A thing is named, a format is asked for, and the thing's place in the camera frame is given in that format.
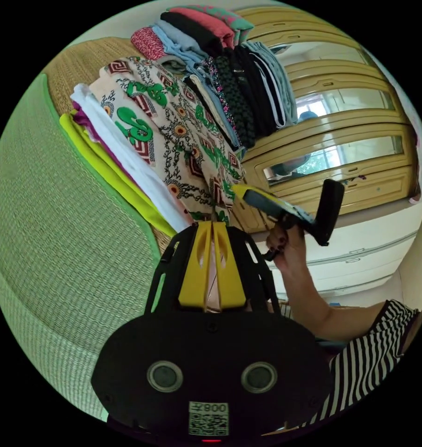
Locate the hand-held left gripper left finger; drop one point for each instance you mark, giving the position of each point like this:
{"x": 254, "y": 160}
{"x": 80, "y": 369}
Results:
{"x": 193, "y": 276}

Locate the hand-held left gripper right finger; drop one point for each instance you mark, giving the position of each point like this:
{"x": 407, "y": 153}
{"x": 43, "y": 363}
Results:
{"x": 231, "y": 279}

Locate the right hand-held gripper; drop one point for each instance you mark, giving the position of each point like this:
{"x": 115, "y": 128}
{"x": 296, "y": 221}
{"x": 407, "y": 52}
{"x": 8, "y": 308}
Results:
{"x": 298, "y": 218}

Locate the floral green short sleeve shirt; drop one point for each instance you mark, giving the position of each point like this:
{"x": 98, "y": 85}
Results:
{"x": 169, "y": 136}

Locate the person's right forearm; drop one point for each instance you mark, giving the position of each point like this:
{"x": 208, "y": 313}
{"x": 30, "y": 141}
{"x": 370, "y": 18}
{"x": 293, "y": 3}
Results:
{"x": 322, "y": 307}

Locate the person's right hand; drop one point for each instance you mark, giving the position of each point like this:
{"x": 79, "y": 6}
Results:
{"x": 291, "y": 249}

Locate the pile of clothes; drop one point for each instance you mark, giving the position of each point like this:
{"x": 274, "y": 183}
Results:
{"x": 245, "y": 101}

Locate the white chest of drawers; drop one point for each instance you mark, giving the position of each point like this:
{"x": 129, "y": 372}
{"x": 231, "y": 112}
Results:
{"x": 364, "y": 251}

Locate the yellow wooden mirrored cupboard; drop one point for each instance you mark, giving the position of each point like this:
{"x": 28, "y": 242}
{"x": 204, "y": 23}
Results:
{"x": 347, "y": 118}

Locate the bed with woven mat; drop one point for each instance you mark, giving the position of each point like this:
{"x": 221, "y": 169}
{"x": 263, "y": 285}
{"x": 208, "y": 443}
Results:
{"x": 57, "y": 251}

